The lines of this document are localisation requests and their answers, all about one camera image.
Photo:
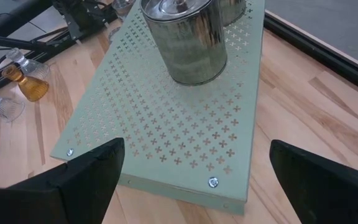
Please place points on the amber glass bud vase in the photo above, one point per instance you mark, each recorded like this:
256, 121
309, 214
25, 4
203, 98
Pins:
31, 87

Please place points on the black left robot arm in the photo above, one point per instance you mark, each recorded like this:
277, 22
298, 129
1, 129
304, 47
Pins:
17, 17

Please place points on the black support pole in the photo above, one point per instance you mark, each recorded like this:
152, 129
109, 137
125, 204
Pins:
11, 42

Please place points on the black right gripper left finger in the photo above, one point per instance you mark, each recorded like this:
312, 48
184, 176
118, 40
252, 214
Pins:
57, 196

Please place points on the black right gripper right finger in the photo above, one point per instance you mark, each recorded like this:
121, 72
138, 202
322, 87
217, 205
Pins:
331, 196

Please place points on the green perforated metal shelf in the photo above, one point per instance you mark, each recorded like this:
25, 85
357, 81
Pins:
166, 124

